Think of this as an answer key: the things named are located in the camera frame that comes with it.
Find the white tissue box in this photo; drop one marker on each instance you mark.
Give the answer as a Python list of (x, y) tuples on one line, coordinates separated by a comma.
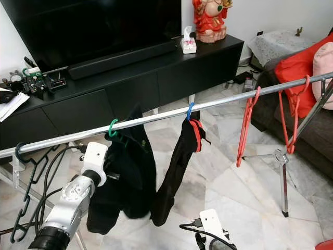
[(189, 45)]

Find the red Buddha statue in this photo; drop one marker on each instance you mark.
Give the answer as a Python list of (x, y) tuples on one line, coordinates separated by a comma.
[(209, 21)]

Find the black television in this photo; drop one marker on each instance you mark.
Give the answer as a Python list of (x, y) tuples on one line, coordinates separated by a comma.
[(91, 28)]

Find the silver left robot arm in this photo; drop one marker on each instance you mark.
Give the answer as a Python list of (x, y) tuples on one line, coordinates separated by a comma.
[(70, 208)]

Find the black soundbar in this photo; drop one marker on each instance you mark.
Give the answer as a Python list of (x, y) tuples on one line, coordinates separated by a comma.
[(119, 60)]

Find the red cushion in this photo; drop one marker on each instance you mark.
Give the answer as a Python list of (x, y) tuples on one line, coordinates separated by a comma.
[(299, 65)]

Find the side table with white cloth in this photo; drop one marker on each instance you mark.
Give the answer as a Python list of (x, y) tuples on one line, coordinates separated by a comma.
[(278, 44)]

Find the black shirt with white lettering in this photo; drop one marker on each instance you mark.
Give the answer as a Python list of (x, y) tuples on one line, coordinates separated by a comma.
[(174, 172)]

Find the pink cat pillow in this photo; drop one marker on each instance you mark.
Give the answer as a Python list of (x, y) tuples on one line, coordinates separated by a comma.
[(323, 73)]

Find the dark grey sofa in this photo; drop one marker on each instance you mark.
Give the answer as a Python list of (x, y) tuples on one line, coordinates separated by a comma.
[(307, 114)]

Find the white paper stack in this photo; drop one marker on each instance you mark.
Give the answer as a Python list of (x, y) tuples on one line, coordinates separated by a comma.
[(10, 104)]

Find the black shirt with yellow logo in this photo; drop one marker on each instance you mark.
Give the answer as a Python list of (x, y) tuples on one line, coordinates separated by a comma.
[(125, 179)]

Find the blue plastic hanger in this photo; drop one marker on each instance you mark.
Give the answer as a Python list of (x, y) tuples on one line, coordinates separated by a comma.
[(190, 110)]

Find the red plastic stool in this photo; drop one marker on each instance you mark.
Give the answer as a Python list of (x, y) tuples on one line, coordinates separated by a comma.
[(325, 245)]

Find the green plastic hanger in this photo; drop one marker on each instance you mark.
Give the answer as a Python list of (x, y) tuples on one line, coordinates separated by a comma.
[(112, 127)]

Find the silver metal clothes rack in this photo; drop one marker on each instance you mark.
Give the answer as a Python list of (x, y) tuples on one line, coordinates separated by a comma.
[(161, 115)]

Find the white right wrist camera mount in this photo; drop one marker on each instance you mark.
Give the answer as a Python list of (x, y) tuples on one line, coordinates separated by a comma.
[(210, 223)]

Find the black TV cabinet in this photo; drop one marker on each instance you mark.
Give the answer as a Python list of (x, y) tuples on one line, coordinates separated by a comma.
[(119, 96)]

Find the red plastic hanger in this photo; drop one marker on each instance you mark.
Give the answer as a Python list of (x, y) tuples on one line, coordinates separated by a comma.
[(244, 130), (289, 125)]

